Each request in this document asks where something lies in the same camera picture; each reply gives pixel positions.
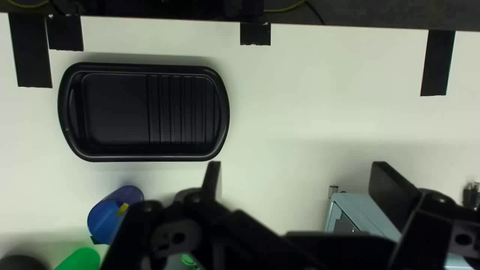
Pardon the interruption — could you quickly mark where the light blue toy toaster oven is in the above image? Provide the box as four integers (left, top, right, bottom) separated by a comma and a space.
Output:
324, 185, 417, 242

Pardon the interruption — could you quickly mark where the black ridged plastic tray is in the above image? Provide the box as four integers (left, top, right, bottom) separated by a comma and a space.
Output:
57, 62, 233, 164

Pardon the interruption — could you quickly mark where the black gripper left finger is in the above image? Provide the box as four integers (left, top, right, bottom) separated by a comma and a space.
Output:
99, 161, 327, 270

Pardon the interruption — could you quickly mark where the black toy pot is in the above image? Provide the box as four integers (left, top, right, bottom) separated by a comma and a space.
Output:
0, 254, 48, 270

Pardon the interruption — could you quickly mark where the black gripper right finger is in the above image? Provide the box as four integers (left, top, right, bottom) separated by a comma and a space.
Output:
369, 161, 480, 270

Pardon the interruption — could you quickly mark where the blue plastic cup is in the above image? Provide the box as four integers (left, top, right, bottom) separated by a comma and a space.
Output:
86, 185, 146, 246

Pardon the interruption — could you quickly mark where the black tape strip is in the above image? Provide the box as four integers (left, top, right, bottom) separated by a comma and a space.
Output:
47, 14, 86, 53
239, 21, 273, 47
8, 14, 54, 90
420, 29, 458, 98

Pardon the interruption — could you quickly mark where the green plastic cup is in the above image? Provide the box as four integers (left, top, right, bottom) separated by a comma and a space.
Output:
53, 245, 102, 270

